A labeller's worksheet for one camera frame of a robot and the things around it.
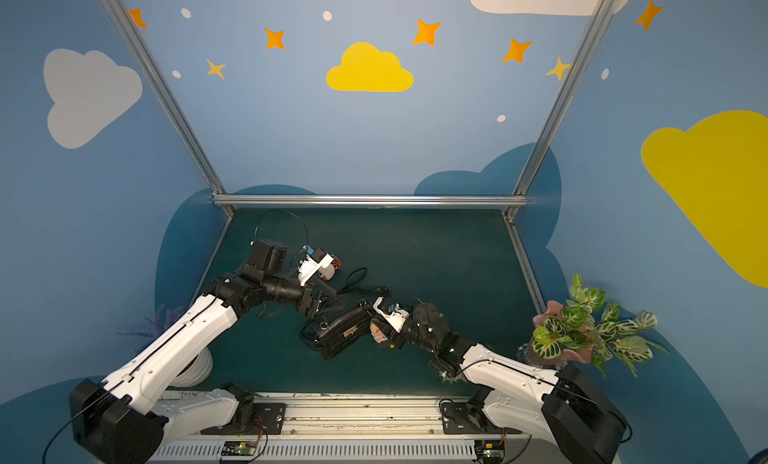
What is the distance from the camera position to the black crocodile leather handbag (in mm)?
780

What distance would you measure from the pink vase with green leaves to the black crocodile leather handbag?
0.43 metres

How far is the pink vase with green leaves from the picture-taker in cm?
60

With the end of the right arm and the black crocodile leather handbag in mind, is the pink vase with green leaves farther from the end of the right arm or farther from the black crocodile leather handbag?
the black crocodile leather handbag
